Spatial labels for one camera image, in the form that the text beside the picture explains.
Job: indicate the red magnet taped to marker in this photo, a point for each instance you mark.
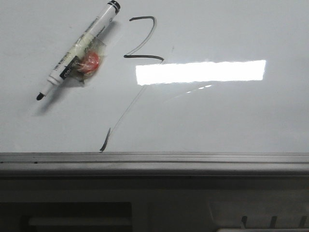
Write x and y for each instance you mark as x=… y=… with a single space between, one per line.
x=90 y=63

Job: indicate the white whiteboard marker black tip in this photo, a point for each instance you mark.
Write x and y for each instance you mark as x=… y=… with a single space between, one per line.
x=77 y=52

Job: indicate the white whiteboard surface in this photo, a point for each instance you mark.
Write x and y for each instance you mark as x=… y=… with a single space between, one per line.
x=177 y=75

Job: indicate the grey plastic base housing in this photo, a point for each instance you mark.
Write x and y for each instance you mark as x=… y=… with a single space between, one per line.
x=208 y=204

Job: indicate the grey aluminium whiteboard frame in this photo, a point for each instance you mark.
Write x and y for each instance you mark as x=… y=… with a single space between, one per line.
x=74 y=164

